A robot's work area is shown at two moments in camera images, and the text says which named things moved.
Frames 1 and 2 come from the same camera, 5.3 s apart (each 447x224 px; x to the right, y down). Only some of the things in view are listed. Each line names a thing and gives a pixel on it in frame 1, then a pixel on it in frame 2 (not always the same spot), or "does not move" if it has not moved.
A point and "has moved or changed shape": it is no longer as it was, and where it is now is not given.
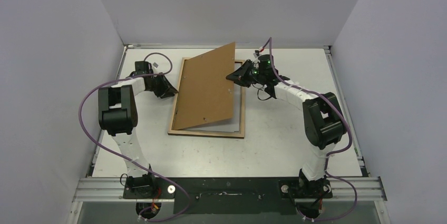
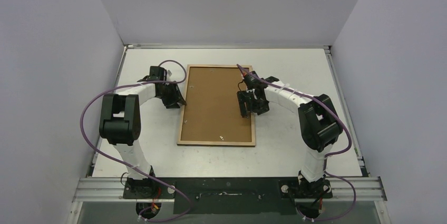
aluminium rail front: [361, 188] does not move
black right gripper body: [246, 74] → [252, 98]
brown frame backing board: [205, 96] has moved or changed shape
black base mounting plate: [229, 195] does not move
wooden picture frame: [240, 134] has moved or changed shape
